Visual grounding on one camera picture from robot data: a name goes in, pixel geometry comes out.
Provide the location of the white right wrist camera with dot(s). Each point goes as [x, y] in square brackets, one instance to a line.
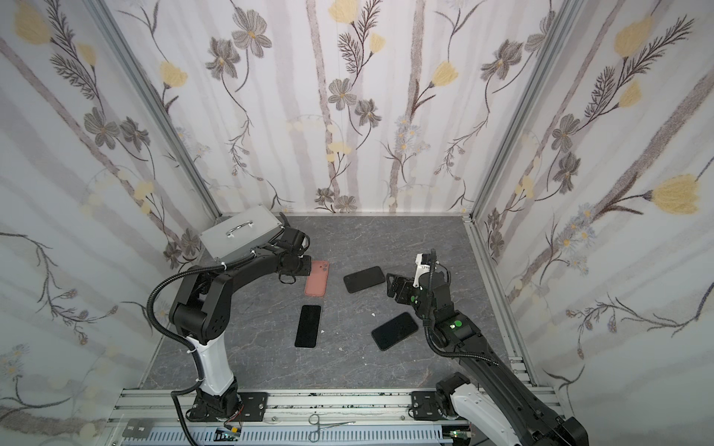
[423, 266]

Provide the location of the pink phone case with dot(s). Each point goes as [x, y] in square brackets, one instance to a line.
[316, 284]

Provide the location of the black phone with silver edge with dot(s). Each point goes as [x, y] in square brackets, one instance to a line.
[308, 328]

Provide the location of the white slotted cable duct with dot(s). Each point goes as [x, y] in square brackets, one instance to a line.
[346, 435]

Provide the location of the black phone lying far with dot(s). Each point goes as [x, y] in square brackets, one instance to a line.
[362, 280]

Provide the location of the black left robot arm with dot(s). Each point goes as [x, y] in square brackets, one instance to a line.
[161, 300]

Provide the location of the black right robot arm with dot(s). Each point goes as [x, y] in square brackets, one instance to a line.
[493, 399]

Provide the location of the steel forceps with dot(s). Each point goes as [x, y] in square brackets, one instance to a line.
[319, 427]

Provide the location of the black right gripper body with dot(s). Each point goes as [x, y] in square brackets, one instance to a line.
[400, 287]

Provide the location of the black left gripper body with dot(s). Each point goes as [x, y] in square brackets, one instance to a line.
[301, 265]

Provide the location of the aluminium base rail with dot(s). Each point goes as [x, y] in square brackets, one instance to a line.
[281, 407]

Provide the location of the black phone lying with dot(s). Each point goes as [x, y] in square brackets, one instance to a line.
[394, 331]
[362, 280]

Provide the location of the black phone lying right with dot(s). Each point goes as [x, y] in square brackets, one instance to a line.
[394, 331]

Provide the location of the silver aluminium case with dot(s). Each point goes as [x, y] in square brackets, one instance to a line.
[235, 237]

